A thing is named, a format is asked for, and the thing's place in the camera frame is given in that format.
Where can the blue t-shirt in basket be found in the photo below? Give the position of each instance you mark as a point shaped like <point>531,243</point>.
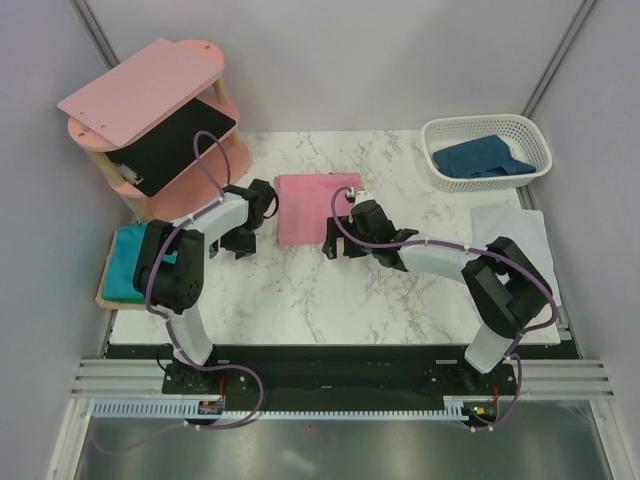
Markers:
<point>485,157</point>

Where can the white folded cloth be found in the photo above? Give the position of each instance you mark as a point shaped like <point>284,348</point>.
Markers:
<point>526,228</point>

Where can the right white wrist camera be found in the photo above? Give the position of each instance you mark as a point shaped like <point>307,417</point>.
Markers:
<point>357,196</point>

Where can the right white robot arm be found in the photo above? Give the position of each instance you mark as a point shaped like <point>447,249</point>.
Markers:
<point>509,293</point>

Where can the white slotted cable duct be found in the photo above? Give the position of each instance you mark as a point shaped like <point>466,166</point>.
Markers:
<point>201,410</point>

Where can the pink tiered shelf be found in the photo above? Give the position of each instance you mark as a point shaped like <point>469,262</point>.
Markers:
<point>119,107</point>

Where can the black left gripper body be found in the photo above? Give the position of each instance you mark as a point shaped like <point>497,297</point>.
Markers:
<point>242,241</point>

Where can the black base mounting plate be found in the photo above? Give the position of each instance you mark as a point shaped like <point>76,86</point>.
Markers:
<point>327,376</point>

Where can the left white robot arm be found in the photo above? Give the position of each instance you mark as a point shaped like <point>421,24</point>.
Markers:
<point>170,269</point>

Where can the pink t-shirt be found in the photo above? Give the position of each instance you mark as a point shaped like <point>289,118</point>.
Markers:
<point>305,205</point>

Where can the teal folded t-shirt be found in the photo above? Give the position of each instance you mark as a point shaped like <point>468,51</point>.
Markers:
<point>119,280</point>

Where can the black tablet on shelf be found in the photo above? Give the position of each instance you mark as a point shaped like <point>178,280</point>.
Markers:
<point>161,155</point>

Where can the white perforated plastic basket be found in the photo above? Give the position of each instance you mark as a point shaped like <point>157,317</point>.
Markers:
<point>523,137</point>

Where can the wooden tray board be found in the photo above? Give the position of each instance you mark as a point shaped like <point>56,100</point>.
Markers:
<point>109,304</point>

